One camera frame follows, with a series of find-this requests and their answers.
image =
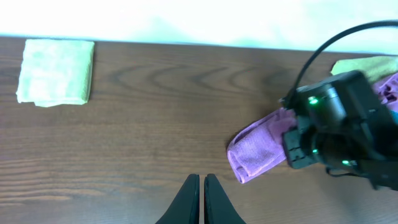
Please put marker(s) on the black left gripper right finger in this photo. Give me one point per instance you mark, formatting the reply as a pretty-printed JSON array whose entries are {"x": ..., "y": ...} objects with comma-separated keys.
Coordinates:
[{"x": 218, "y": 209}]

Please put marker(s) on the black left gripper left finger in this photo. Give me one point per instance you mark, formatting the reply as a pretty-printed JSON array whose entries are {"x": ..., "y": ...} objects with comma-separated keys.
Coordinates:
[{"x": 185, "y": 207}]

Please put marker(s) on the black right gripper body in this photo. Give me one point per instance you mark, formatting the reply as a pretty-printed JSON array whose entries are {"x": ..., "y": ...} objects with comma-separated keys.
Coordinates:
[{"x": 304, "y": 145}]

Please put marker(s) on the purple microfiber cloth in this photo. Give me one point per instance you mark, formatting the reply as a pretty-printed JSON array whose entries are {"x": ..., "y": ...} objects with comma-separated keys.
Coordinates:
[{"x": 258, "y": 147}]

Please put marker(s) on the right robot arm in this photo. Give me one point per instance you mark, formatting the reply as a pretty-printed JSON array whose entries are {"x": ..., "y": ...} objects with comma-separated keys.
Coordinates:
[{"x": 342, "y": 124}]

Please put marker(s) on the purple cloth in pile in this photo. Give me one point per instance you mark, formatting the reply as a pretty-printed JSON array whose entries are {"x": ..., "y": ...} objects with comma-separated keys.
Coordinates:
[{"x": 386, "y": 90}]

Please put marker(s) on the green cloth in pile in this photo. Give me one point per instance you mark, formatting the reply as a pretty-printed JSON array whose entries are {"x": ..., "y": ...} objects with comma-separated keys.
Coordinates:
[{"x": 374, "y": 68}]

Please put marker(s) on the folded light green cloth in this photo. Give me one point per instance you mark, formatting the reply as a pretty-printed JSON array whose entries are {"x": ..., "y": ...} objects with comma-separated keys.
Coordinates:
[{"x": 56, "y": 72}]

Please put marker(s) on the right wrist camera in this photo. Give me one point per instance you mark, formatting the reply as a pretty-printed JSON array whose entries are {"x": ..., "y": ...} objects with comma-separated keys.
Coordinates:
[{"x": 323, "y": 104}]

